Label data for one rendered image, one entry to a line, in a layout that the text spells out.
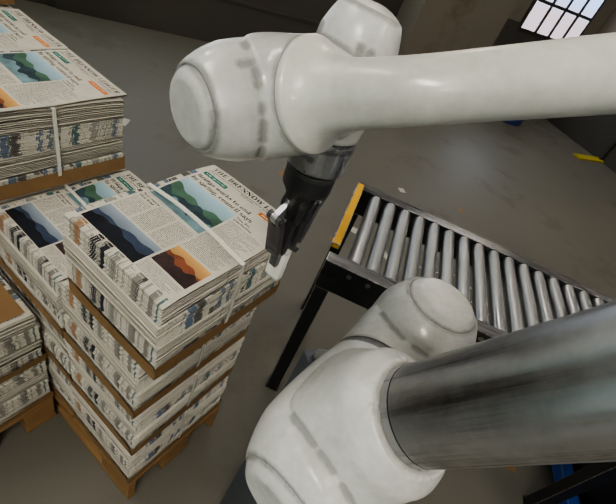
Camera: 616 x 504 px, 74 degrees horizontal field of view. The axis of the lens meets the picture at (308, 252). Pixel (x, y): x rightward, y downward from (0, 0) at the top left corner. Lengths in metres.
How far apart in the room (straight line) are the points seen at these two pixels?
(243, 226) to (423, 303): 0.45
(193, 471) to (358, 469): 1.32
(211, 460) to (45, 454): 0.55
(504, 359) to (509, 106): 0.19
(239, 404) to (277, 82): 1.59
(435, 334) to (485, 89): 0.33
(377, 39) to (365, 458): 0.42
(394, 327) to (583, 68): 0.36
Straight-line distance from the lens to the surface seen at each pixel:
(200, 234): 0.85
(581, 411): 0.33
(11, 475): 1.76
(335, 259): 1.30
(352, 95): 0.34
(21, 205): 1.26
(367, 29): 0.49
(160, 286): 0.74
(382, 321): 0.59
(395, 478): 0.44
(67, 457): 1.75
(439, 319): 0.57
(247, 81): 0.36
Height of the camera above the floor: 1.63
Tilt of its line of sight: 40 degrees down
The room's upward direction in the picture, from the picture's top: 23 degrees clockwise
